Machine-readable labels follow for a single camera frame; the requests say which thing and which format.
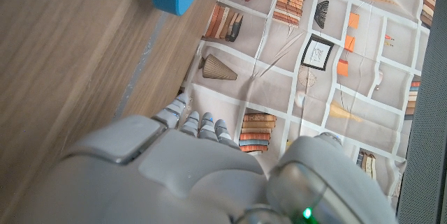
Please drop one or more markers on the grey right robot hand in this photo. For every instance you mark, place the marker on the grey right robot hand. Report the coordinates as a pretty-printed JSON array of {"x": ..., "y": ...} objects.
[{"x": 174, "y": 182}]

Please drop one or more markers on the printed bookshelf backdrop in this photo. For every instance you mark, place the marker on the printed bookshelf backdrop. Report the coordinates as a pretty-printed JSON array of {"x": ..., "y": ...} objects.
[{"x": 314, "y": 77}]

